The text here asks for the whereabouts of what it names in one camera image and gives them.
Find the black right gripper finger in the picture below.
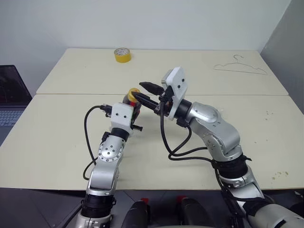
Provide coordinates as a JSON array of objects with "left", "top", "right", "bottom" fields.
[
  {"left": 139, "top": 81, "right": 165, "bottom": 95},
  {"left": 133, "top": 93, "right": 160, "bottom": 111}
]

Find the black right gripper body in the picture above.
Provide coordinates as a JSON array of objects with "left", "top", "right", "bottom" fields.
[{"left": 154, "top": 85, "right": 175, "bottom": 117}]

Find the small clear plastic drink bottle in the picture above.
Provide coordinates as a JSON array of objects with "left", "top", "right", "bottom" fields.
[{"left": 123, "top": 87, "right": 143, "bottom": 120}]

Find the yellow tape roll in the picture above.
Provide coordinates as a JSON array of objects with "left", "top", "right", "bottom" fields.
[{"left": 114, "top": 47, "right": 132, "bottom": 63}]

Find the dark rounded shape red tab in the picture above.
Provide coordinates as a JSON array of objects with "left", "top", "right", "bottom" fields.
[
  {"left": 124, "top": 197, "right": 152, "bottom": 228},
  {"left": 175, "top": 195, "right": 210, "bottom": 228}
]

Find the dark grey laptop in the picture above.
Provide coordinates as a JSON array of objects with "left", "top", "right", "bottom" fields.
[{"left": 0, "top": 65, "right": 33, "bottom": 146}]

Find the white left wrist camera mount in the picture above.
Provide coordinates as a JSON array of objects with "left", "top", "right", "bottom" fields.
[{"left": 111, "top": 102, "right": 134, "bottom": 134}]

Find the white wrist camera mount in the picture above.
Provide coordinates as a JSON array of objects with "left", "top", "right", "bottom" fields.
[
  {"left": 161, "top": 67, "right": 190, "bottom": 121},
  {"left": 111, "top": 102, "right": 134, "bottom": 134}
]

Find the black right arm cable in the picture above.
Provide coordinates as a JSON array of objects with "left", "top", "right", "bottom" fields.
[{"left": 159, "top": 104, "right": 216, "bottom": 164}]

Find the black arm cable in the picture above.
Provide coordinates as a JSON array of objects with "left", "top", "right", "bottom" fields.
[
  {"left": 82, "top": 104, "right": 114, "bottom": 181},
  {"left": 159, "top": 104, "right": 216, "bottom": 164}
]

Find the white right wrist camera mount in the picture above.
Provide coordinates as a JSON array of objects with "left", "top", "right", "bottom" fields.
[{"left": 161, "top": 67, "right": 190, "bottom": 121}]

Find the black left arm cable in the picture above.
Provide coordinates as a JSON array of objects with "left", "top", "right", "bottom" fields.
[{"left": 82, "top": 104, "right": 114, "bottom": 181}]

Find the thin wire clothes hanger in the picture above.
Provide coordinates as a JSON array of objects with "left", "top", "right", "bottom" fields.
[{"left": 213, "top": 54, "right": 268, "bottom": 76}]

